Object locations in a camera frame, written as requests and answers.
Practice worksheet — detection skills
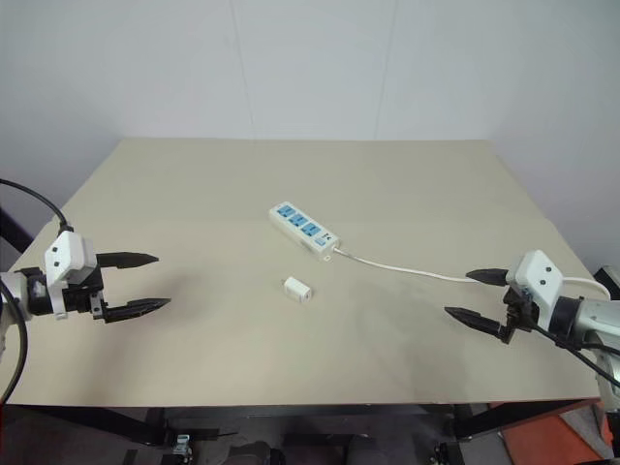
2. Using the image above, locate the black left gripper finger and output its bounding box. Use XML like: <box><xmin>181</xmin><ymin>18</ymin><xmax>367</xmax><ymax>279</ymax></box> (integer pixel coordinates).
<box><xmin>103</xmin><ymin>297</ymin><xmax>172</xmax><ymax>326</ymax></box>
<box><xmin>95</xmin><ymin>251</ymin><xmax>161</xmax><ymax>271</ymax></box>

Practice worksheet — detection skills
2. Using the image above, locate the black metal table frame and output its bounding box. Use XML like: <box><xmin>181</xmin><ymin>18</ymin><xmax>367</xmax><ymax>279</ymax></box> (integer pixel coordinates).
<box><xmin>0</xmin><ymin>396</ymin><xmax>605</xmax><ymax>465</ymax></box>

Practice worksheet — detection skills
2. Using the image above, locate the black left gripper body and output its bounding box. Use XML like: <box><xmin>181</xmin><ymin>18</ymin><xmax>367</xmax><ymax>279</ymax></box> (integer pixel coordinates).
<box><xmin>62</xmin><ymin>266</ymin><xmax>110</xmax><ymax>326</ymax></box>

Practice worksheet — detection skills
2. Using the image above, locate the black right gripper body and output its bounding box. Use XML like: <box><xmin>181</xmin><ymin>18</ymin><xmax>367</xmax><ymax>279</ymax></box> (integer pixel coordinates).
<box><xmin>497</xmin><ymin>284</ymin><xmax>540</xmax><ymax>346</ymax></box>

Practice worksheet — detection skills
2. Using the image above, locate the white power strip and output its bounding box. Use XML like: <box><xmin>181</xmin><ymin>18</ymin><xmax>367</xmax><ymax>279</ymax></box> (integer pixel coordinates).
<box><xmin>267</xmin><ymin>202</ymin><xmax>341</xmax><ymax>264</ymax></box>

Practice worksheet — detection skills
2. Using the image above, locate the white plug adapter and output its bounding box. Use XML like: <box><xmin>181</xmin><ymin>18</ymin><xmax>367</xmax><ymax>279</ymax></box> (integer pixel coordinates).
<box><xmin>279</xmin><ymin>276</ymin><xmax>314</xmax><ymax>307</ymax></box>

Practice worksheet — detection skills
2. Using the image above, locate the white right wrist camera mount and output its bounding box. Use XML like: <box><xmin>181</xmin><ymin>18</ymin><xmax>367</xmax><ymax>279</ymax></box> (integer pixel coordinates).
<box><xmin>505</xmin><ymin>249</ymin><xmax>566</xmax><ymax>331</ymax></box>

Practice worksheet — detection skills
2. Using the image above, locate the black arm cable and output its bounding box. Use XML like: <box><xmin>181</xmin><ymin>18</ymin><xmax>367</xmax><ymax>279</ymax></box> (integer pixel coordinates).
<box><xmin>531</xmin><ymin>325</ymin><xmax>620</xmax><ymax>389</ymax></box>
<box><xmin>0</xmin><ymin>177</ymin><xmax>74</xmax><ymax>404</ymax></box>

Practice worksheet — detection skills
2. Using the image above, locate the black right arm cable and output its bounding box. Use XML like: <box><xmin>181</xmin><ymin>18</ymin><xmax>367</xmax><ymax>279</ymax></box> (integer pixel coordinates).
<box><xmin>531</xmin><ymin>325</ymin><xmax>620</xmax><ymax>389</ymax></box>

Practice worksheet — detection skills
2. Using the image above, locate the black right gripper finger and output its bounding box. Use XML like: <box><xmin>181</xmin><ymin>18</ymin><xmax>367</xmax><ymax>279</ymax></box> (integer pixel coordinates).
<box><xmin>465</xmin><ymin>266</ymin><xmax>511</xmax><ymax>288</ymax></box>
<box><xmin>443</xmin><ymin>305</ymin><xmax>510</xmax><ymax>340</ymax></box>

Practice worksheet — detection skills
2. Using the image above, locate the white power cable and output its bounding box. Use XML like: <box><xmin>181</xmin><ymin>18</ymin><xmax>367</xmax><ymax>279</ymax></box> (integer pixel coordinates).
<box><xmin>332</xmin><ymin>245</ymin><xmax>612</xmax><ymax>302</ymax></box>

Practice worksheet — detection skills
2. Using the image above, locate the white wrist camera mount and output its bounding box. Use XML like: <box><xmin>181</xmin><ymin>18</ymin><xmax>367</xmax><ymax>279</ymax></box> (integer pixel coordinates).
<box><xmin>43</xmin><ymin>231</ymin><xmax>99</xmax><ymax>322</ymax></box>
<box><xmin>505</xmin><ymin>249</ymin><xmax>566</xmax><ymax>331</ymax></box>

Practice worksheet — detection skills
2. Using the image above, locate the silver metal bracket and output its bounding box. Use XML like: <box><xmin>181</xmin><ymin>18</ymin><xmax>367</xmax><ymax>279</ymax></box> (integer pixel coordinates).
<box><xmin>170</xmin><ymin>432</ymin><xmax>196</xmax><ymax>457</ymax></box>

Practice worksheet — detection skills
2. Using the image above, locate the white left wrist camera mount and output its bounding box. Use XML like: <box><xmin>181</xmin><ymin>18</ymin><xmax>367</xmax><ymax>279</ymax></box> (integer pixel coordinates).
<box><xmin>43</xmin><ymin>231</ymin><xmax>99</xmax><ymax>322</ymax></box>

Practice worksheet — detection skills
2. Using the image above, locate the red floor mat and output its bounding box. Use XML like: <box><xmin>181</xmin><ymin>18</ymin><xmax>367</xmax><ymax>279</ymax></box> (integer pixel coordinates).
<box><xmin>500</xmin><ymin>404</ymin><xmax>613</xmax><ymax>465</ymax></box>

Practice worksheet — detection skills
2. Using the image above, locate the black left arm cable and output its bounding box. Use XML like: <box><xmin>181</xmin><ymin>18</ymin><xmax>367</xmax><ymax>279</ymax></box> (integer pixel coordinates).
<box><xmin>0</xmin><ymin>177</ymin><xmax>74</xmax><ymax>404</ymax></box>

